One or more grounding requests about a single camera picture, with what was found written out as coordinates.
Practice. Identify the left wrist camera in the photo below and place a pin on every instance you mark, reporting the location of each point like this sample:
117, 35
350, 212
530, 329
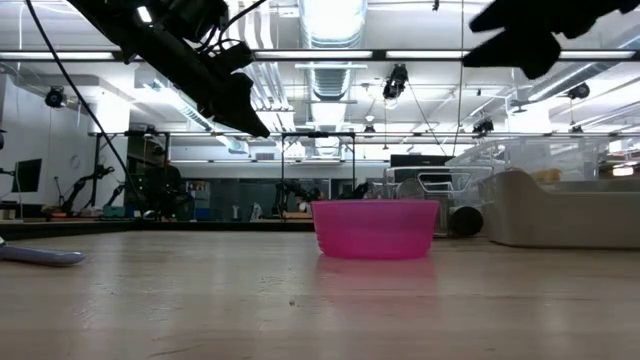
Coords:
195, 17

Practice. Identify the black workstation frame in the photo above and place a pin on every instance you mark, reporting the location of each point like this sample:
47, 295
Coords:
282, 170

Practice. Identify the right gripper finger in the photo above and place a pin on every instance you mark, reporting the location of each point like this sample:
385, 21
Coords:
492, 17
495, 52

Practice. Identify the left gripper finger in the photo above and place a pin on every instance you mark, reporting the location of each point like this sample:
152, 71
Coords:
240, 107
212, 119

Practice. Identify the deep clear plastic bin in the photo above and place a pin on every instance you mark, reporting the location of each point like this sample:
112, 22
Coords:
550, 155

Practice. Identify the pink plastic bowl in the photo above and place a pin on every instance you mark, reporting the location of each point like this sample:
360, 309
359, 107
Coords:
375, 230

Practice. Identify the silver ventilation duct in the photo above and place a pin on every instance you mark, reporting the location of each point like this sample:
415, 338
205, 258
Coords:
332, 30

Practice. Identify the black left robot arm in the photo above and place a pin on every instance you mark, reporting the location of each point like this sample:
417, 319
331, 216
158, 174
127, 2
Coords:
100, 15

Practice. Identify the green lidded spice jar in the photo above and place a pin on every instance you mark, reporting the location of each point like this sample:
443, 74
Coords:
466, 221

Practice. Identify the black computer monitor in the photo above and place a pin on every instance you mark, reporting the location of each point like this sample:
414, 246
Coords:
29, 175

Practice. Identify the black overhead crossbar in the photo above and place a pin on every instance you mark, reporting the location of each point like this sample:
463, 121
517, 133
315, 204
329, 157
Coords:
320, 55

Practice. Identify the grey plastic tray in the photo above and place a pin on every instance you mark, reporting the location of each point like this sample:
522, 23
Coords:
550, 220

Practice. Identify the white ceiling pipes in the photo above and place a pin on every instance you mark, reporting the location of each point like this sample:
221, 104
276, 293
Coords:
277, 85

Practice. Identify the black hanging ceiling device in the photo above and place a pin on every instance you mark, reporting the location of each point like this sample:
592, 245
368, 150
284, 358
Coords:
483, 126
395, 82

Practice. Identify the yellow snack packet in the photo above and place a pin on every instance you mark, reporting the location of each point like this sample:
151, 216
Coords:
547, 175

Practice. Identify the person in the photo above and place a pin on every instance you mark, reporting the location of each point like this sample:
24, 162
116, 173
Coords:
167, 185

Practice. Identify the dark wall screen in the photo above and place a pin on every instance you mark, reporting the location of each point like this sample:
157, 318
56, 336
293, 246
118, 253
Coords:
420, 160

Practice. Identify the black background robot arm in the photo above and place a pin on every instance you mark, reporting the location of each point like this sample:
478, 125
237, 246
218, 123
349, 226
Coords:
80, 187
290, 189
359, 191
116, 192

